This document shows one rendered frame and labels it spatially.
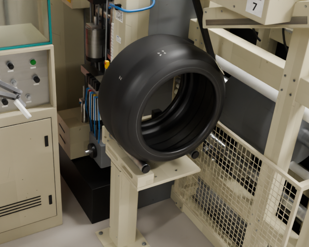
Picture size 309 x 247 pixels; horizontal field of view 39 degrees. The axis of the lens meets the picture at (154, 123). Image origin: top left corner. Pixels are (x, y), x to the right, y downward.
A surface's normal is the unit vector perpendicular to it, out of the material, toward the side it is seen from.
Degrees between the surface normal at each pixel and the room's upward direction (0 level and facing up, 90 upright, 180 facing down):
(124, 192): 90
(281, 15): 90
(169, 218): 0
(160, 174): 0
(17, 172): 90
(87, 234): 0
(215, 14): 90
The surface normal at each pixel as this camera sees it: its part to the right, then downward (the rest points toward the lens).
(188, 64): 0.51, 0.30
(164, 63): 0.17, -0.23
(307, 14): -0.86, 0.21
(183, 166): 0.07, -0.86
